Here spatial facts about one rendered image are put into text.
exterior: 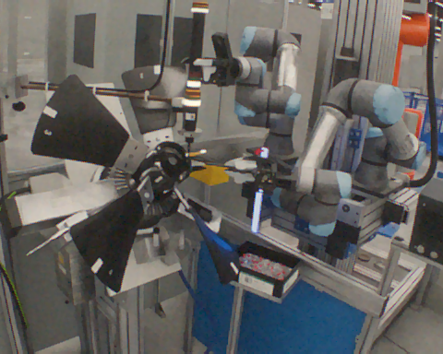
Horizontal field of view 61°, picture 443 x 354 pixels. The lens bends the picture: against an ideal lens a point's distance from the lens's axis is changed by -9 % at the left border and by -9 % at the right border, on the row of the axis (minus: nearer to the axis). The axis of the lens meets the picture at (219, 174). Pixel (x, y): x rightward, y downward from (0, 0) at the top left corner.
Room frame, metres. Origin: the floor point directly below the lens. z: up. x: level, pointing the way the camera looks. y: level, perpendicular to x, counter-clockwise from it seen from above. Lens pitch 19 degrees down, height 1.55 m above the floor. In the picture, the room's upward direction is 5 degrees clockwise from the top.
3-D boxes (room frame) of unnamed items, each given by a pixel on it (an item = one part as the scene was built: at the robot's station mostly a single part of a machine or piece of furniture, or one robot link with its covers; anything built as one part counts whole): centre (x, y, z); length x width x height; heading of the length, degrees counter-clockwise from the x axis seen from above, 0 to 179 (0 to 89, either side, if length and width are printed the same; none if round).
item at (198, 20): (1.12, 0.09, 1.51); 0.03 x 0.03 x 0.21
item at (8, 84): (1.22, 0.71, 1.36); 0.10 x 0.07 x 0.09; 81
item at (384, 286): (1.01, -0.54, 0.96); 0.03 x 0.03 x 0.20; 46
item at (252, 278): (1.14, -0.16, 0.85); 0.22 x 0.17 x 0.07; 60
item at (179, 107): (1.12, 0.10, 1.32); 0.09 x 0.07 x 0.10; 81
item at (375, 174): (1.58, -0.63, 1.09); 0.15 x 0.15 x 0.10
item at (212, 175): (1.59, 0.05, 1.02); 0.16 x 0.10 x 0.11; 46
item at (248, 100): (1.35, -0.08, 1.35); 0.11 x 0.08 x 0.11; 82
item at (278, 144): (1.92, -0.27, 1.09); 0.15 x 0.15 x 0.10
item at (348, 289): (1.31, -0.23, 0.82); 0.90 x 0.04 x 0.08; 46
